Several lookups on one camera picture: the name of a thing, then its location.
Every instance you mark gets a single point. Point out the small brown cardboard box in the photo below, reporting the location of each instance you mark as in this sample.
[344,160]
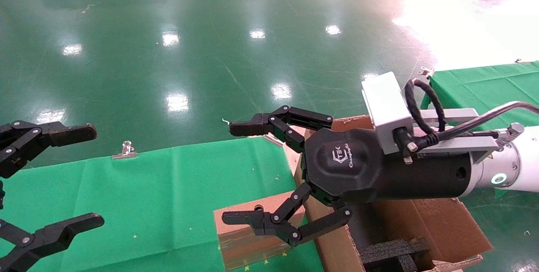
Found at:
[240,246]

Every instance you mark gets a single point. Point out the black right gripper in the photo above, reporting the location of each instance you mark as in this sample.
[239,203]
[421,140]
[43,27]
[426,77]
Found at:
[349,171]

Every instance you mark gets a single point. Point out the large green table cloth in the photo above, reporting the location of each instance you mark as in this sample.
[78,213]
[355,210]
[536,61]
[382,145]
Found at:
[168,200]

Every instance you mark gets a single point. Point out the black foam insert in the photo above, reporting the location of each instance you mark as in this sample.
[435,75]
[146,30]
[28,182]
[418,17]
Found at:
[391,253]

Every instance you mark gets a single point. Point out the large open brown carton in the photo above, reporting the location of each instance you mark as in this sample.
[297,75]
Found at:
[438,225]

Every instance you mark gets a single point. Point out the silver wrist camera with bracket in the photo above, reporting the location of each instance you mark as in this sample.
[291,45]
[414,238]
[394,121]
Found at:
[385,103]

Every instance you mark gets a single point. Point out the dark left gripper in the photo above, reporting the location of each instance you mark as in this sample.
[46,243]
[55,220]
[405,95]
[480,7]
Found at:
[1,194]

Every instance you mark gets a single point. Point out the green cloth side table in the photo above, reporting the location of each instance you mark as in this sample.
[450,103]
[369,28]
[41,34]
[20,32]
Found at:
[484,86]

